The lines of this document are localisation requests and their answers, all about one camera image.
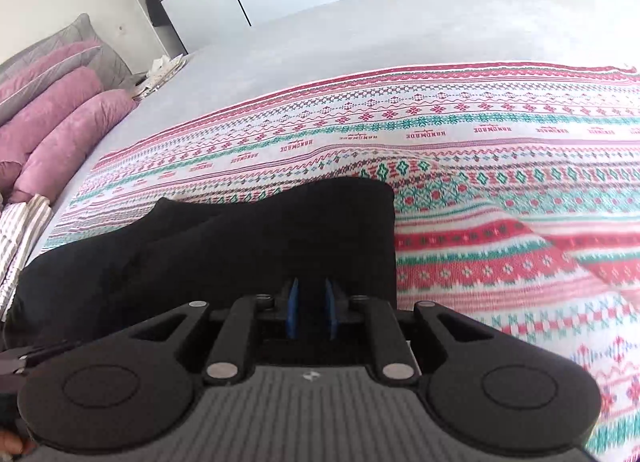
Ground grey quilted pillow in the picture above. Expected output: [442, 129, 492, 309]
[0, 13, 135, 112]

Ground patterned red green blanket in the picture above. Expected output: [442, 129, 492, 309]
[40, 60, 640, 462]

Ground pink bolster pillow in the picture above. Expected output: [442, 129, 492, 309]
[9, 88, 139, 204]
[0, 66, 104, 163]

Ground striped cloth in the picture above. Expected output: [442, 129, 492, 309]
[0, 194, 54, 315]

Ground bed with grey sheet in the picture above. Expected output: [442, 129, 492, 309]
[25, 0, 640, 267]

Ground person's left hand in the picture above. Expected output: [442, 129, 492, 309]
[0, 430, 25, 458]

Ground black pants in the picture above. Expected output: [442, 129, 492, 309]
[4, 177, 399, 349]

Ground pink pillow with white piping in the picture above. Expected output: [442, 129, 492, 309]
[0, 38, 104, 108]

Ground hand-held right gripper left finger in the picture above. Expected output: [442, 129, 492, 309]
[129, 276, 302, 387]

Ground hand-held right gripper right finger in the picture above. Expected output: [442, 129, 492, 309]
[324, 277, 493, 387]

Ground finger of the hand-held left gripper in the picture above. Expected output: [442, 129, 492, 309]
[0, 340, 84, 379]

